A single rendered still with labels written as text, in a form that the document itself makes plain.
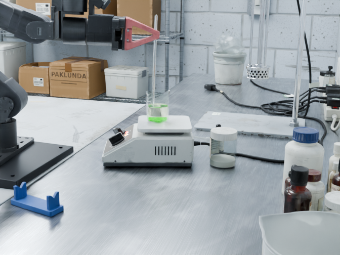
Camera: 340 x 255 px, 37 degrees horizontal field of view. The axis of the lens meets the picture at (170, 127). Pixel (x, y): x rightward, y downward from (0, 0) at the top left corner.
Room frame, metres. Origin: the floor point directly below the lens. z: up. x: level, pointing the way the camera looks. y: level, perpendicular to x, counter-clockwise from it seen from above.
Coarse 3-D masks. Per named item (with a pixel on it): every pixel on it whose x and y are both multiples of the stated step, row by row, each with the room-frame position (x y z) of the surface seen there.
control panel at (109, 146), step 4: (128, 128) 1.16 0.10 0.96; (132, 128) 1.14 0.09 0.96; (128, 132) 1.12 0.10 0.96; (132, 132) 1.10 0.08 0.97; (124, 136) 1.10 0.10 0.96; (128, 136) 1.08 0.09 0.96; (108, 140) 1.15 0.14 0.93; (124, 140) 1.07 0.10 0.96; (108, 144) 1.11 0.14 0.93; (120, 144) 1.05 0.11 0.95; (108, 148) 1.07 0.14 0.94; (112, 148) 1.05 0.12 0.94; (104, 152) 1.06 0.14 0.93
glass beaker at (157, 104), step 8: (152, 96) 1.08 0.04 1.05; (160, 96) 1.08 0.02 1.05; (168, 96) 1.10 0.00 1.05; (152, 104) 1.08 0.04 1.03; (160, 104) 1.08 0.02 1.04; (168, 104) 1.10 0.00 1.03; (152, 112) 1.08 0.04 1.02; (160, 112) 1.08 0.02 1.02; (168, 112) 1.10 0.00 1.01; (152, 120) 1.08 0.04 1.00; (160, 120) 1.08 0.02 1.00; (168, 120) 1.10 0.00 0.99
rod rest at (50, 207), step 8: (24, 184) 0.86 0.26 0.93; (16, 192) 0.84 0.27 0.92; (24, 192) 0.86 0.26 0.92; (56, 192) 0.82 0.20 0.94; (16, 200) 0.84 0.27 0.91; (24, 200) 0.84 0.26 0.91; (32, 200) 0.84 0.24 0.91; (40, 200) 0.84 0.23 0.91; (48, 200) 0.80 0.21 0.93; (56, 200) 0.82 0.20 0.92; (24, 208) 0.83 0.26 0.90; (32, 208) 0.82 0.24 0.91; (40, 208) 0.81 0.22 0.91; (48, 208) 0.80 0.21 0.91; (56, 208) 0.81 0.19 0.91
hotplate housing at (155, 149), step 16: (128, 144) 1.05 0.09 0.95; (144, 144) 1.05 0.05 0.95; (160, 144) 1.05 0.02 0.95; (176, 144) 1.05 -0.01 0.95; (192, 144) 1.06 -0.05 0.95; (112, 160) 1.04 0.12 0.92; (128, 160) 1.05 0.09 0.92; (144, 160) 1.05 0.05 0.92; (160, 160) 1.05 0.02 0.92; (176, 160) 1.05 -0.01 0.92; (192, 160) 1.06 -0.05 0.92
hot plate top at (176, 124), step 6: (138, 120) 1.12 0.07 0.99; (144, 120) 1.12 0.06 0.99; (174, 120) 1.12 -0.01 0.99; (180, 120) 1.13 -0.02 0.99; (186, 120) 1.13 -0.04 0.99; (138, 126) 1.07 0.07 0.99; (144, 126) 1.07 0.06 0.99; (150, 126) 1.07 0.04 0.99; (156, 126) 1.07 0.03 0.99; (162, 126) 1.07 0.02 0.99; (168, 126) 1.07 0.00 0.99; (174, 126) 1.07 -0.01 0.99; (180, 126) 1.07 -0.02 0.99; (186, 126) 1.07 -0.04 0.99; (144, 132) 1.05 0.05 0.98; (150, 132) 1.05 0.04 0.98; (156, 132) 1.05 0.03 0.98; (162, 132) 1.05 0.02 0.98; (168, 132) 1.05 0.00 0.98; (174, 132) 1.05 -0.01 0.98; (180, 132) 1.06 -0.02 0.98; (186, 132) 1.06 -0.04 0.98
